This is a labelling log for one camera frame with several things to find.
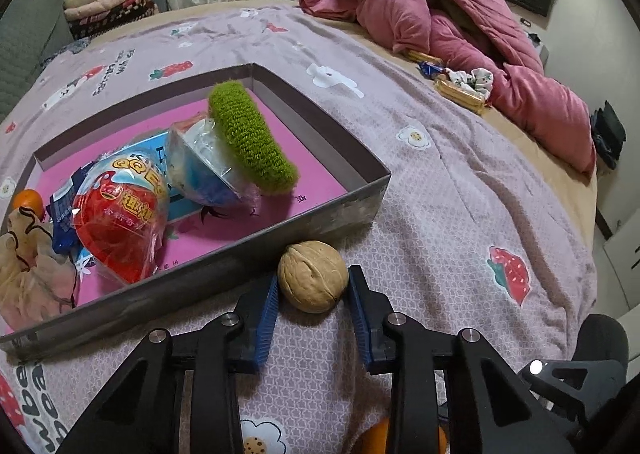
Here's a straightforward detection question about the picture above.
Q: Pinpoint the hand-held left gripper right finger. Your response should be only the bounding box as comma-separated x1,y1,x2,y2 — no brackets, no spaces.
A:
347,265,576,454

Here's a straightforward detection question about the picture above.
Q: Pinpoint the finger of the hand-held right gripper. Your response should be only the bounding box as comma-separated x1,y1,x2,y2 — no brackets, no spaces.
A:
517,359,626,435

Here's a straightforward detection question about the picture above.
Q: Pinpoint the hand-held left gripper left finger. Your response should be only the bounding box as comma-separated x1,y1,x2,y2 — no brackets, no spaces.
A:
55,276,281,454

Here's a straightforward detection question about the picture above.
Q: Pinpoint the walnut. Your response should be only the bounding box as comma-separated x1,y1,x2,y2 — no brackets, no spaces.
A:
277,240,349,315

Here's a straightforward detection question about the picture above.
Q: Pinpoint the grey cardboard box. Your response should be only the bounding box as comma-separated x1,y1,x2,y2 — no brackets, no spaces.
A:
0,62,392,362

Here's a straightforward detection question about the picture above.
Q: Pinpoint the orange mandarin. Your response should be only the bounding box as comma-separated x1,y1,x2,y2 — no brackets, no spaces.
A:
357,416,448,454
11,189,43,215

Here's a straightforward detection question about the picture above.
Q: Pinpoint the toy surprise egg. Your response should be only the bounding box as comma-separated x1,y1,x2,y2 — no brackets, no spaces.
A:
72,149,171,285
165,116,263,217

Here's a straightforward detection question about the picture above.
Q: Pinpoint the green fuzzy scrunchie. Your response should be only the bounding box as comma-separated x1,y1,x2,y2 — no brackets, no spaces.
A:
207,80,300,197

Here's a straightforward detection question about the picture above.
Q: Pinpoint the blue snack packet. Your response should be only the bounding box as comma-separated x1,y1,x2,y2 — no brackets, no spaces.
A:
47,169,93,255

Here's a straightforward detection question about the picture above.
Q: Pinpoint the beige mesh scrunchie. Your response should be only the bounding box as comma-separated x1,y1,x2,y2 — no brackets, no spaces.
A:
0,206,78,332

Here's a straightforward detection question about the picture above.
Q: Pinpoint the black bag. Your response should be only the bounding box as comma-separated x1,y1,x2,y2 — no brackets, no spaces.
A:
590,101,627,169

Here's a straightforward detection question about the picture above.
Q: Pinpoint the long yellow snack packet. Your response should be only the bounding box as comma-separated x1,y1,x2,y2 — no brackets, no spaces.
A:
400,48,441,64

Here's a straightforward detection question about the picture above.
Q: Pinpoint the dark patterned folded blanket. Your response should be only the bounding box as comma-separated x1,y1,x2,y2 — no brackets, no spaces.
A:
70,0,158,39

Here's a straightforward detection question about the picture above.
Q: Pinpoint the dark floral cloth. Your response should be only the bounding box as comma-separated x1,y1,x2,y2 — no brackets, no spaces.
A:
40,36,93,67

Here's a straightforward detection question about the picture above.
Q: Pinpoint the pink folded blanket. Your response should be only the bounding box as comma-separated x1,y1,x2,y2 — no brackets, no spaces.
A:
65,0,138,22

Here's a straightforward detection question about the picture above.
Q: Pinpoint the grey quilted headboard cover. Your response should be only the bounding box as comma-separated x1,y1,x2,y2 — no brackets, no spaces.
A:
0,0,76,119

